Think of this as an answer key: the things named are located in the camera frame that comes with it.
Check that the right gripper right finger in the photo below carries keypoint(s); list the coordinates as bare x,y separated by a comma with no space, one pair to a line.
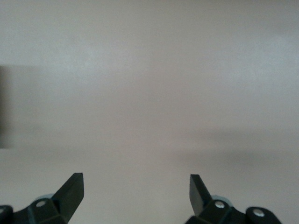
198,198

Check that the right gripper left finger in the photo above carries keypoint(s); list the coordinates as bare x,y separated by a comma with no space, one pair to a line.
67,198

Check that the black plastic box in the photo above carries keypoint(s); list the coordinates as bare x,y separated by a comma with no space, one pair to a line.
3,105

